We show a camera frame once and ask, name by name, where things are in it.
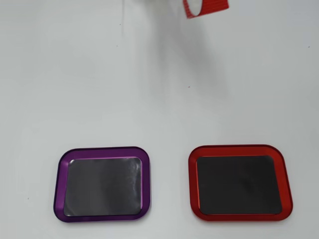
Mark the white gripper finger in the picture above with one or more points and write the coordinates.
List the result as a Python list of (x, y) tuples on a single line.
[(196, 6)]

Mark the red studded block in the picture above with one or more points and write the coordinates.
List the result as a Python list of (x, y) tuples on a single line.
[(215, 6)]

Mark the red square dish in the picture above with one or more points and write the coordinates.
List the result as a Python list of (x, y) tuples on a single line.
[(239, 184)]

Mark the purple square dish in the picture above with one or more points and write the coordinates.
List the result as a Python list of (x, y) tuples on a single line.
[(104, 186)]

